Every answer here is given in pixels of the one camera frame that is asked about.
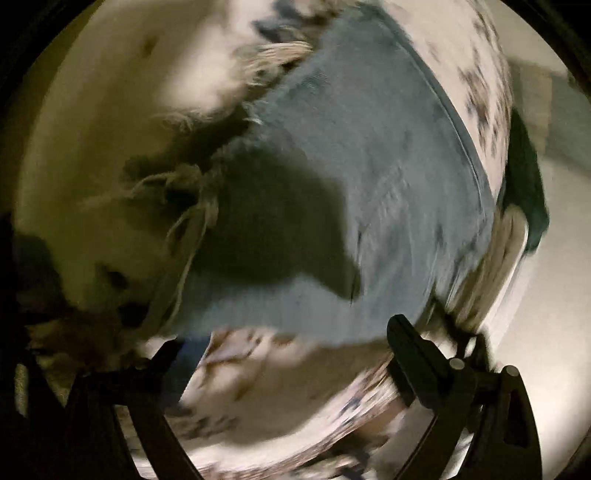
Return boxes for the blue denim jeans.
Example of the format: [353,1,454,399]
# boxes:
[78,0,500,351]

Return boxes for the dark green garment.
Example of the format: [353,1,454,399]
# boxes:
[501,108,550,253]

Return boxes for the floral patterned bed blanket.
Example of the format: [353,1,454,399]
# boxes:
[16,1,522,479]

